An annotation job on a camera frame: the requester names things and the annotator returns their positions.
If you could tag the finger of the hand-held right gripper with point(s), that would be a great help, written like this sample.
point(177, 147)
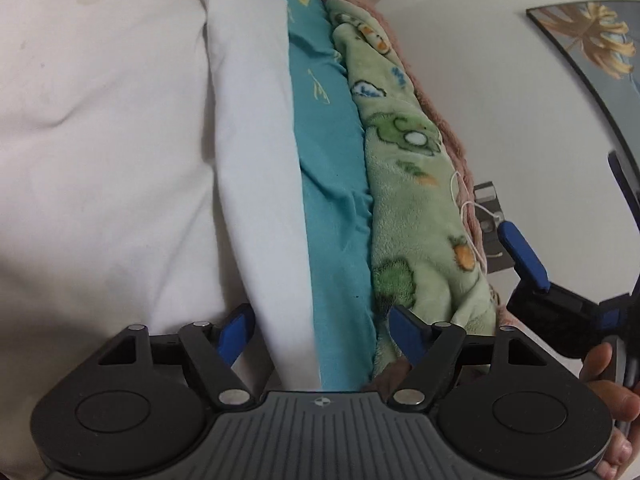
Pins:
point(625, 180)
point(522, 252)

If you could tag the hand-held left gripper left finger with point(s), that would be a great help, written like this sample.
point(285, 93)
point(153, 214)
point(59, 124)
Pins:
point(235, 332)

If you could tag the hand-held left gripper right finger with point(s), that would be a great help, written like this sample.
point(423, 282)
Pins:
point(407, 332)

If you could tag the white printed T-shirt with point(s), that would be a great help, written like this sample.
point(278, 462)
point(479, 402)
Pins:
point(125, 160)

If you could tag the person's right hand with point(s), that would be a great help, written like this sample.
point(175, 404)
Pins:
point(615, 400)

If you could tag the green cartoon fleece blanket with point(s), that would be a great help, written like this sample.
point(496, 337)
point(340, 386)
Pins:
point(410, 185)

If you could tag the pink fluffy blanket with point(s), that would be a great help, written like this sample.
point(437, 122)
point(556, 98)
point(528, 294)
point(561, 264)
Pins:
point(440, 110)

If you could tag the teal printed bed sheet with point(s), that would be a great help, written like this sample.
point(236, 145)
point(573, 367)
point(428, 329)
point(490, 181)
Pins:
point(330, 160)

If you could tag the grey wall socket panel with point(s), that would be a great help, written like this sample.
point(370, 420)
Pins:
point(492, 260)

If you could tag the leaf print wall picture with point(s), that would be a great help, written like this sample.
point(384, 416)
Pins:
point(595, 40)

